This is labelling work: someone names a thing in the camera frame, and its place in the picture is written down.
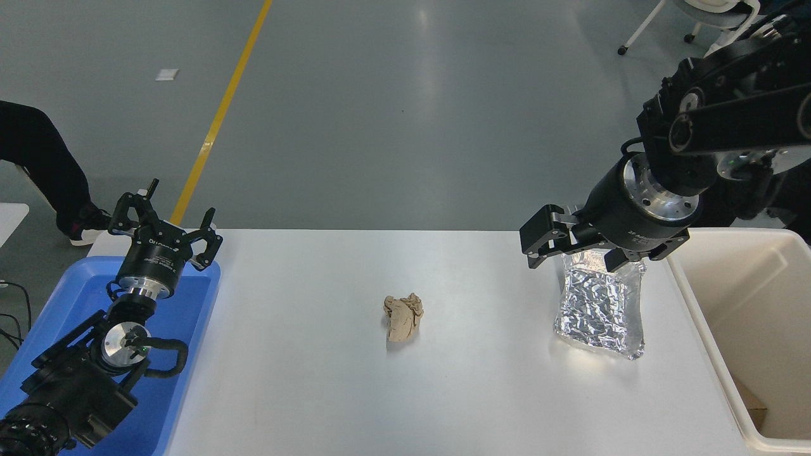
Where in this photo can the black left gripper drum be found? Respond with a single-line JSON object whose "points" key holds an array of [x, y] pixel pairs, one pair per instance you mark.
{"points": [[152, 263]]}

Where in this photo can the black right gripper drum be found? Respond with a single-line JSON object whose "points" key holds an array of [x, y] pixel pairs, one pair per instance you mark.
{"points": [[614, 215]]}

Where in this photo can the silver foil plate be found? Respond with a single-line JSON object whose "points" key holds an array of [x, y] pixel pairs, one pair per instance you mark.
{"points": [[599, 310]]}

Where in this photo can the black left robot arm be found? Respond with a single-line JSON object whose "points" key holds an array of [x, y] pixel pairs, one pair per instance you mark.
{"points": [[76, 386]]}

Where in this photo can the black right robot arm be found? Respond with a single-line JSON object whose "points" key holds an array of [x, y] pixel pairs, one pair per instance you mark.
{"points": [[741, 107]]}

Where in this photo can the blue plastic tray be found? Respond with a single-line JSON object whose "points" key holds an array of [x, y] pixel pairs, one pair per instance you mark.
{"points": [[190, 304]]}

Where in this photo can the small white table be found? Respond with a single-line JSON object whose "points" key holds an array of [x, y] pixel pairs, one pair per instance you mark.
{"points": [[9, 221]]}

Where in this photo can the large pale plastic bin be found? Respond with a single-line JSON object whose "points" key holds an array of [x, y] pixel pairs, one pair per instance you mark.
{"points": [[747, 285]]}

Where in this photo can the white paper scrap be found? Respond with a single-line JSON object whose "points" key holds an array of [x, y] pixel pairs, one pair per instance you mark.
{"points": [[166, 75]]}

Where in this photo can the crumpled tan paper ball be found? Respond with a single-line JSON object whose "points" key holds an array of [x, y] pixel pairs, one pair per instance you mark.
{"points": [[402, 320]]}

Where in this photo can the white wheeled chair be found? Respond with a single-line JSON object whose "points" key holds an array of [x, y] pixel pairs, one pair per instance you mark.
{"points": [[728, 18]]}

